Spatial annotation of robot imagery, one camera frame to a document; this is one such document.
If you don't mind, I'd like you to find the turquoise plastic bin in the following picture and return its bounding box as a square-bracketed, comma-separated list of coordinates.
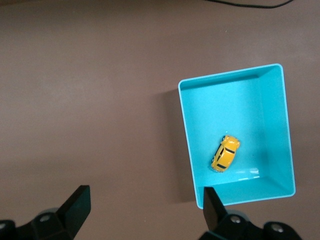
[177, 63, 297, 210]

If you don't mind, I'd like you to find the long black looped cable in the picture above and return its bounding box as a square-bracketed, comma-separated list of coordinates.
[204, 0, 293, 9]

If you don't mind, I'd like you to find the brown table cover sheet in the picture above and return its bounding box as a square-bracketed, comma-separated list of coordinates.
[0, 0, 320, 240]

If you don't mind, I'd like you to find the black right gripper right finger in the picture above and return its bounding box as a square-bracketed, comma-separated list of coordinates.
[199, 186, 303, 240]

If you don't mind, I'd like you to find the yellow beetle toy car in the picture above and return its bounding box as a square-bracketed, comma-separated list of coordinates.
[209, 134, 242, 173]

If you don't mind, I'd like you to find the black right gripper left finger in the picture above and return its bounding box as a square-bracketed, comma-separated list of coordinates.
[0, 184, 91, 240]

